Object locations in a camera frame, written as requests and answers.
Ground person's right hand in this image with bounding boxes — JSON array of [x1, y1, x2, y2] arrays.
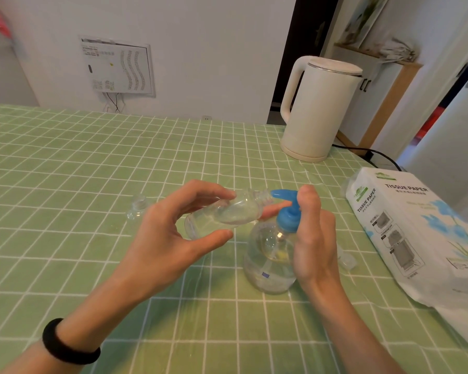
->
[[259, 184, 346, 302]]

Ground person's left hand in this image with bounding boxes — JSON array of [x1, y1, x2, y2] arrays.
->
[[111, 179, 237, 304]]

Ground small white bottle cap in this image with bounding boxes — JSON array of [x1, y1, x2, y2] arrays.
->
[[335, 247, 356, 273]]

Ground large clear bottle blue pump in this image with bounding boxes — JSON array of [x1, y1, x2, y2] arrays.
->
[[243, 188, 303, 296]]

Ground small clear plastic bottle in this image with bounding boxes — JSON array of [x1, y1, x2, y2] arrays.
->
[[184, 189, 274, 240], [126, 194, 149, 222]]

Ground white tissue paper pack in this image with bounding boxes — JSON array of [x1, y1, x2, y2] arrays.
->
[[345, 167, 468, 351]]

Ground green checked tablecloth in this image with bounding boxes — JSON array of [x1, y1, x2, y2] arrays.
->
[[0, 104, 468, 374]]

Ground black wrist band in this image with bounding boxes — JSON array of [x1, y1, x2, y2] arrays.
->
[[42, 318, 101, 366]]

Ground cream electric kettle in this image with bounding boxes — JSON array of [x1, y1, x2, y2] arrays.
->
[[280, 55, 364, 163]]

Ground white door wooden side cabinet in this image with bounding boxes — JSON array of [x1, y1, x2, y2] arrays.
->
[[333, 42, 424, 149]]

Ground red object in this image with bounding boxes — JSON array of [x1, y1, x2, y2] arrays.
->
[[415, 105, 441, 141]]

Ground crumpled grey paper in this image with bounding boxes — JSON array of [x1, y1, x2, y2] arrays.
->
[[377, 37, 420, 63]]

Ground leaning framed picture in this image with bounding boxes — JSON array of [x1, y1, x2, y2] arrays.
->
[[337, 0, 391, 49]]

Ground wooden top white cabinet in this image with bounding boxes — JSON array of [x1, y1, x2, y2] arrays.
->
[[0, 19, 40, 106]]

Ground black power cable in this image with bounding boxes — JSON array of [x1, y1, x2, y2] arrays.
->
[[332, 143, 403, 172]]

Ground thin loose wall wires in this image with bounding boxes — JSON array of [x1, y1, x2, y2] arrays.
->
[[102, 92, 125, 113]]

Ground white wall panel cover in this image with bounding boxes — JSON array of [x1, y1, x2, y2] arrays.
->
[[80, 36, 156, 98]]

